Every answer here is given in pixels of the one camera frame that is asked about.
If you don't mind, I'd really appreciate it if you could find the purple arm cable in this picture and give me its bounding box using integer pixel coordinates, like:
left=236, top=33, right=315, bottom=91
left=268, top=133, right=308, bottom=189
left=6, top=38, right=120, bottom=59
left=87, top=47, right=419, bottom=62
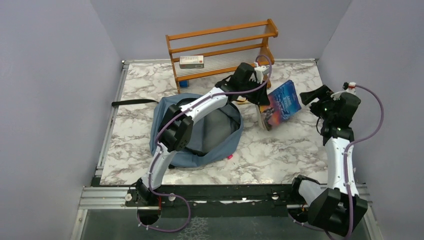
left=287, top=84, right=385, bottom=240
left=136, top=54, right=273, bottom=233

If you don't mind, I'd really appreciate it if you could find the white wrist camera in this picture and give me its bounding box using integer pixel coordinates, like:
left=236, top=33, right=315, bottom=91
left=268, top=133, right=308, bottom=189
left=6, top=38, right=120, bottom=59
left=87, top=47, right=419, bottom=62
left=330, top=82, right=356, bottom=100
left=253, top=65, right=270, bottom=84

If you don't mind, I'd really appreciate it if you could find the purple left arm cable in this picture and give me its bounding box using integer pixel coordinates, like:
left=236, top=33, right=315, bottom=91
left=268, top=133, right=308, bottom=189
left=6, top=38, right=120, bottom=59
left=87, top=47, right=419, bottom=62
left=136, top=54, right=273, bottom=233

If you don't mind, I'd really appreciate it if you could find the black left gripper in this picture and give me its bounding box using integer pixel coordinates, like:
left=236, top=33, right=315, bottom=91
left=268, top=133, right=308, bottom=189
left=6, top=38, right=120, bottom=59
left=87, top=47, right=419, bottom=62
left=238, top=77, right=270, bottom=105

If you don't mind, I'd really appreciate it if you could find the blue student backpack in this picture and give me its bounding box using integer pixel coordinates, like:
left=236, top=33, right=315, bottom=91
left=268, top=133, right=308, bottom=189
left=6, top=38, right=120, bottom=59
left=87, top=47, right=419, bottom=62
left=111, top=93, right=243, bottom=168

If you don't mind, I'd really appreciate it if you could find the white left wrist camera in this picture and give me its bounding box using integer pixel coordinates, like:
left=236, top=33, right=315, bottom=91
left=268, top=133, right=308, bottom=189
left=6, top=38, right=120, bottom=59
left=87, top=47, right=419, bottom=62
left=253, top=65, right=270, bottom=84

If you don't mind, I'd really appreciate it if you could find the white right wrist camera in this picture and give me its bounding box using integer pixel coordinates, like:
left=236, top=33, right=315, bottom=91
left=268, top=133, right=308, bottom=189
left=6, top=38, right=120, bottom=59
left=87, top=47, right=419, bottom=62
left=330, top=82, right=356, bottom=100

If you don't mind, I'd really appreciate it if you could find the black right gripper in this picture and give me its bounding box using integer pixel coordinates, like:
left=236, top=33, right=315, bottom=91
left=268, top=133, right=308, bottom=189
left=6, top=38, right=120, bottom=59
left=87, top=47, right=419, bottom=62
left=300, top=85, right=338, bottom=121

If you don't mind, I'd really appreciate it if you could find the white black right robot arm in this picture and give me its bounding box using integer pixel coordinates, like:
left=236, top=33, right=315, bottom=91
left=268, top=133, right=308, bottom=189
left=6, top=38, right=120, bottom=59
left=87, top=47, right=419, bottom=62
left=288, top=84, right=368, bottom=237

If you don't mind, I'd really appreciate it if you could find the white grey box on shelf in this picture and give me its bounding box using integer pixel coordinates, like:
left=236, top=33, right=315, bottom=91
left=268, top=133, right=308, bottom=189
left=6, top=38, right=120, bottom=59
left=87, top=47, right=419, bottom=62
left=179, top=55, right=205, bottom=69

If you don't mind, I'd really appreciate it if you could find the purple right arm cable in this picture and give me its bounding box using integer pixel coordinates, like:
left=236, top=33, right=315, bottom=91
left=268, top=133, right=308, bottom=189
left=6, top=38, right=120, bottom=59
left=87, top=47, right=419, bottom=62
left=287, top=84, right=385, bottom=240

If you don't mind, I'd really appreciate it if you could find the orange wooden shelf rack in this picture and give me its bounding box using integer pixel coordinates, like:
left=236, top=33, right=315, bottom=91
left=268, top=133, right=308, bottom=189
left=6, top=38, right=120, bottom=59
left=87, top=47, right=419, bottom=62
left=165, top=18, right=279, bottom=91

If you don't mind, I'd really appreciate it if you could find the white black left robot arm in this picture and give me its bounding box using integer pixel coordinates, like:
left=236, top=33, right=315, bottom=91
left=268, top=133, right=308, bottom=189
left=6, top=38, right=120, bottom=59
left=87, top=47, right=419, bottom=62
left=135, top=62, right=272, bottom=206

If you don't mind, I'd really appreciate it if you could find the blue Jane Eyre book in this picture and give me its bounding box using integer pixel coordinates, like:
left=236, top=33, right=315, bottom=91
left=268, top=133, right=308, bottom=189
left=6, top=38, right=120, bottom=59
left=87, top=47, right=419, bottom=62
left=256, top=80, right=302, bottom=131

